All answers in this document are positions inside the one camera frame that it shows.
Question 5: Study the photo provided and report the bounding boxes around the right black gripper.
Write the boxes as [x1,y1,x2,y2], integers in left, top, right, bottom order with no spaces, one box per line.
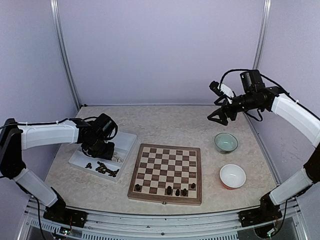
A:
[207,91,262,126]

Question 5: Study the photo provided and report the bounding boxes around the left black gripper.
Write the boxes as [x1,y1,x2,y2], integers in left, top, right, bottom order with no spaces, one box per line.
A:
[85,136,115,160]

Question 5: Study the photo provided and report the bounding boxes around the dark chess rook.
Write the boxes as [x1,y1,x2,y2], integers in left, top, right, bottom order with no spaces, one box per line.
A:
[135,184,141,192]

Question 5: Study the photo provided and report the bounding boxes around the wooden chess board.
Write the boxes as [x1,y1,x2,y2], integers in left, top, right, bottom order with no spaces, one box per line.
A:
[127,143,202,206]

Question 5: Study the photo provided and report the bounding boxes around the dark chess knight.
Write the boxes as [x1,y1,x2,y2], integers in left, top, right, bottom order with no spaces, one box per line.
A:
[166,186,173,196]

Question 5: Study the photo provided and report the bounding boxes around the dark chess queen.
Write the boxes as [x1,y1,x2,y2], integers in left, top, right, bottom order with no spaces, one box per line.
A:
[180,188,188,197]

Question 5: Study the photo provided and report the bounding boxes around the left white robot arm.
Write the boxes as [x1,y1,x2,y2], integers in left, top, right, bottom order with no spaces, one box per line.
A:
[0,113,118,223]

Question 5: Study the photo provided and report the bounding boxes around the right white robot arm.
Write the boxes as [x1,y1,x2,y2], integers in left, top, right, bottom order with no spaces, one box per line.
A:
[207,69,320,222]

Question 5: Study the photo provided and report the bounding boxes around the pile of white chess pieces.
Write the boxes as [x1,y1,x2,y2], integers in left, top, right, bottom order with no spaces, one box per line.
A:
[111,151,124,163]

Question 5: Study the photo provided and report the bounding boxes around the pile of dark chess pieces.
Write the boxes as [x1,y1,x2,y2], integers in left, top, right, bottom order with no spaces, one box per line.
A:
[95,161,120,178]

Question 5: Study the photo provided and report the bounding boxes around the white divided plastic tray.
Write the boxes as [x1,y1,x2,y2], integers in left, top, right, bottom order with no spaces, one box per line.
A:
[68,132,137,182]

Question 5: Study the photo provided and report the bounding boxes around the clear glass bowl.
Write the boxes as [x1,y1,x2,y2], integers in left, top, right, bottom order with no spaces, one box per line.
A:
[214,132,239,154]

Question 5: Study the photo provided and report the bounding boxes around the white orange ceramic bowl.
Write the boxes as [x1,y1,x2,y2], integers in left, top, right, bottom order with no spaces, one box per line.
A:
[219,164,247,190]

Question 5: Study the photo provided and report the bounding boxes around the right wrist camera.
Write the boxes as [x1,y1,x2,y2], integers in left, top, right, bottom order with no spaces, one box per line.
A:
[209,81,235,99]

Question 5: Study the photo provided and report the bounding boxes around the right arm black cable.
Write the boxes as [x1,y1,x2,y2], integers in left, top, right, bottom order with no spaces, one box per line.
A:
[219,68,320,123]

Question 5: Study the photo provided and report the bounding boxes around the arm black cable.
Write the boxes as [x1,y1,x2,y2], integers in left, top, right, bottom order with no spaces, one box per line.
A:
[0,116,119,141]
[219,68,320,123]

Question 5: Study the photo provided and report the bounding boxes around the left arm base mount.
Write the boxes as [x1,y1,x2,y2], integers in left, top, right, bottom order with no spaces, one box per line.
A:
[43,208,88,228]

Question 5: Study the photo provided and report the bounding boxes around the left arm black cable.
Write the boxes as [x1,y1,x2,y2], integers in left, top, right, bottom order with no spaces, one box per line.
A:
[0,116,119,141]

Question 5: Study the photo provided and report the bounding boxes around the right aluminium frame post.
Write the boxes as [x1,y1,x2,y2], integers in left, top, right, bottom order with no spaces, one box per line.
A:
[252,0,272,69]

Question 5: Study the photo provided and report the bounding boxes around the aluminium frame post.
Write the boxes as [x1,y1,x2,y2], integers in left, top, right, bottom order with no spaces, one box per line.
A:
[252,0,272,69]
[50,0,82,111]

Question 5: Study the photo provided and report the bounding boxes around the front aluminium rail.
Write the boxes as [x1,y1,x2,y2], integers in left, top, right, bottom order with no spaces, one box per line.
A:
[16,200,309,240]

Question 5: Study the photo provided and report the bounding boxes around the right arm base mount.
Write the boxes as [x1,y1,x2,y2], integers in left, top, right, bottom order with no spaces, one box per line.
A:
[238,207,283,228]

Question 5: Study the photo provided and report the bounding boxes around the left aluminium frame post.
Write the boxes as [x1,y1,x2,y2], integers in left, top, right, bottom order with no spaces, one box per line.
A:
[50,0,82,111]

